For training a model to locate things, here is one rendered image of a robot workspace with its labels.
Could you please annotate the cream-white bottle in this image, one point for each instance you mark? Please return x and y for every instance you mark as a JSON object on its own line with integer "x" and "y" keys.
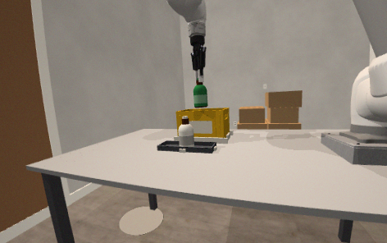
{"x": 186, "y": 133}

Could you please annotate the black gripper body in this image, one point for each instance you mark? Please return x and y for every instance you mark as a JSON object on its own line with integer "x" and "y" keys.
{"x": 196, "y": 41}

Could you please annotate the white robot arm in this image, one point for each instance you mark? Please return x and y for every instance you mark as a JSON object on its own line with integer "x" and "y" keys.
{"x": 369, "y": 93}

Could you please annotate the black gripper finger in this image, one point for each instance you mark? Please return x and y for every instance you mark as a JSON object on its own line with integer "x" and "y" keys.
{"x": 195, "y": 64}
{"x": 201, "y": 62}

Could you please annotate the green bottle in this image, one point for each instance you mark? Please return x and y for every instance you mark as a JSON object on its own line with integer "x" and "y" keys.
{"x": 200, "y": 95}

